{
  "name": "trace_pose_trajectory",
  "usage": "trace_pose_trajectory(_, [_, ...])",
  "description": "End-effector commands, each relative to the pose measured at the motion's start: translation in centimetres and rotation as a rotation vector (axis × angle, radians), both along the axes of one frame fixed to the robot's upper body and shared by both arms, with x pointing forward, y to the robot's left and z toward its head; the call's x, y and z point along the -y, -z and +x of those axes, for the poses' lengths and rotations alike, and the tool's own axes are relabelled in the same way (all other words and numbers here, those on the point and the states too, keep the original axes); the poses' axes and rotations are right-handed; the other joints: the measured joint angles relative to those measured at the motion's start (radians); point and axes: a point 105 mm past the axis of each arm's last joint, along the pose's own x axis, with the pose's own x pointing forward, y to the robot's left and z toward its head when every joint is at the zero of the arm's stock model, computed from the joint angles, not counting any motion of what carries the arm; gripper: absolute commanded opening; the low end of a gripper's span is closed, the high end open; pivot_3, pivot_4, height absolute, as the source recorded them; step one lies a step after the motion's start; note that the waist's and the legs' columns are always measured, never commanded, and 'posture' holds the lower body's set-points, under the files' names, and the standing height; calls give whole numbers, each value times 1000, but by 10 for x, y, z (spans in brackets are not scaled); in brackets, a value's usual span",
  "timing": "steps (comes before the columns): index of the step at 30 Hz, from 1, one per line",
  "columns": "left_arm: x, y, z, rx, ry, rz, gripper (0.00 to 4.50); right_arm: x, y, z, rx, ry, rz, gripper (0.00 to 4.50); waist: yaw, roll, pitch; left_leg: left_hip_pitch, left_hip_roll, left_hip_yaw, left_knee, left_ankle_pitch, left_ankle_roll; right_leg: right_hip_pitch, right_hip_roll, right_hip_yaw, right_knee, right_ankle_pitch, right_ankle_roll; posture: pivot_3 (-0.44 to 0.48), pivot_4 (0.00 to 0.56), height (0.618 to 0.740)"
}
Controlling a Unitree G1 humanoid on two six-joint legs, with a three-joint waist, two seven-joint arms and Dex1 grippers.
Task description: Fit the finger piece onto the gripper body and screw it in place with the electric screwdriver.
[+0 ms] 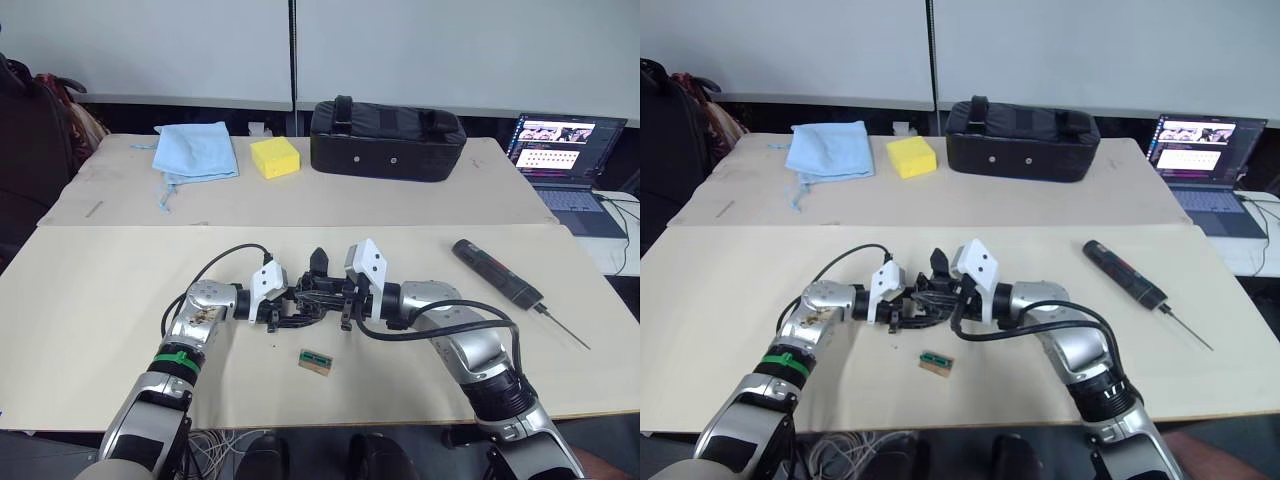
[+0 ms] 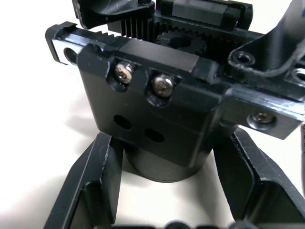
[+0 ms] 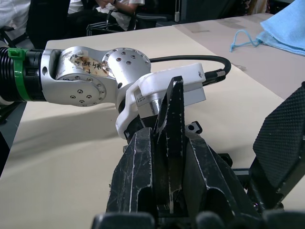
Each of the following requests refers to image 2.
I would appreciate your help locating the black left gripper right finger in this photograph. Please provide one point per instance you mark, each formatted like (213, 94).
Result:
(257, 190)

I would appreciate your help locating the silver screw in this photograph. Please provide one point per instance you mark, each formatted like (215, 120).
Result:
(123, 73)
(262, 117)
(162, 86)

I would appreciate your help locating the black gripper finger piece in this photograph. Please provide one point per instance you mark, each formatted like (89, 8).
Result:
(267, 52)

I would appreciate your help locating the black ribbed finger piece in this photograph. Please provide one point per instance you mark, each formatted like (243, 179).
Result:
(107, 10)

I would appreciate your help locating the black gripper body workpiece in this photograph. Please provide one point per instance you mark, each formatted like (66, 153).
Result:
(166, 124)

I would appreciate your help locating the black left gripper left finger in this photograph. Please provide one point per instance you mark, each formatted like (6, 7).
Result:
(90, 190)

